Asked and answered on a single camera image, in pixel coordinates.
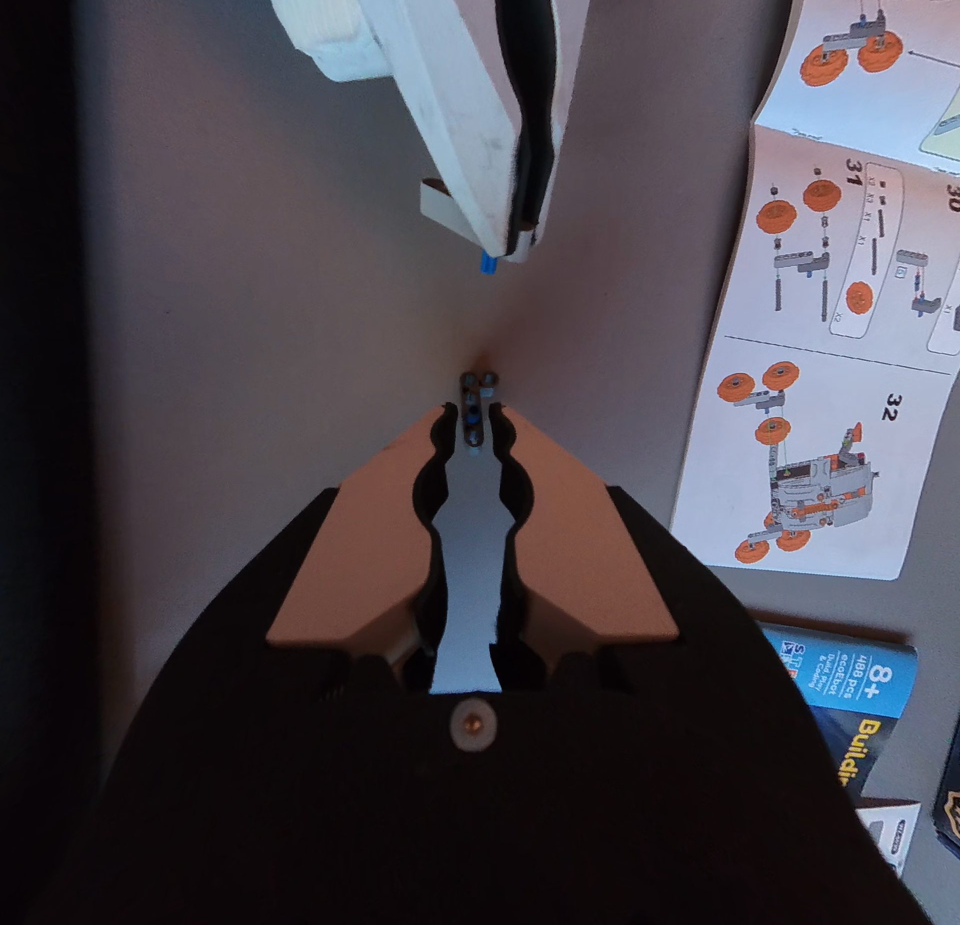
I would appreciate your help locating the grey desk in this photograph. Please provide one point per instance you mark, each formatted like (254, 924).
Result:
(262, 302)

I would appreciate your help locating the open white instruction booklet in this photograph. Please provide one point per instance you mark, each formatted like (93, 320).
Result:
(825, 355)

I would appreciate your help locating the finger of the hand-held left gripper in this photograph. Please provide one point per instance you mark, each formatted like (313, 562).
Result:
(566, 40)
(442, 77)

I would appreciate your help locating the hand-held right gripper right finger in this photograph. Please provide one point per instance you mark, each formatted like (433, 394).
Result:
(592, 565)

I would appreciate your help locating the long grey holed beam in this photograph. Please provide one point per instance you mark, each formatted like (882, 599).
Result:
(466, 398)

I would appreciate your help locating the blue closed booklet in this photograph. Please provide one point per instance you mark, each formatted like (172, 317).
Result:
(870, 685)

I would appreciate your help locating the blue printed toy box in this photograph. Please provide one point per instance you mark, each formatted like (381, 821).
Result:
(949, 790)

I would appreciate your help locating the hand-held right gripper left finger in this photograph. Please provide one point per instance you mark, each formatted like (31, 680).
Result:
(352, 565)

